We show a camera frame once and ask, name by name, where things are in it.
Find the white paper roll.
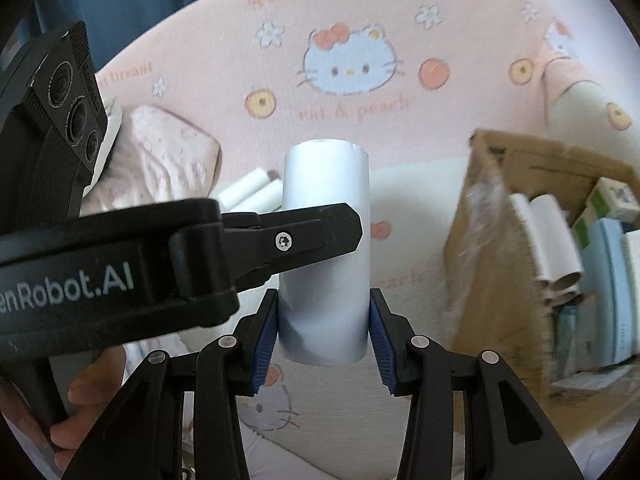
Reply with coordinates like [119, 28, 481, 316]
[212, 167, 279, 209]
[529, 194, 584, 290]
[227, 179, 283, 214]
[506, 193, 554, 286]
[279, 139, 371, 366]

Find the person's left hand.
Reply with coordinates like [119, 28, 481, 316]
[1, 346, 127, 472]

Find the brown cardboard box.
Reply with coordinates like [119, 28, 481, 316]
[442, 129, 639, 448]

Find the pink cartoon print pillow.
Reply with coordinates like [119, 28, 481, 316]
[80, 105, 221, 216]

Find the light blue box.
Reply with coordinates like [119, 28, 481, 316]
[576, 218, 634, 370]

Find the white paper roll in box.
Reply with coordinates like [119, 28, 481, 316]
[529, 194, 584, 290]
[506, 193, 554, 286]

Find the white notebook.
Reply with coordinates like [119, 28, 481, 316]
[623, 230, 640, 356]

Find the green white cartoon carton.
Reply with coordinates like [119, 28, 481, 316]
[572, 177, 639, 249]

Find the pink cartoon print blanket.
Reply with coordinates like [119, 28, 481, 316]
[89, 0, 640, 480]

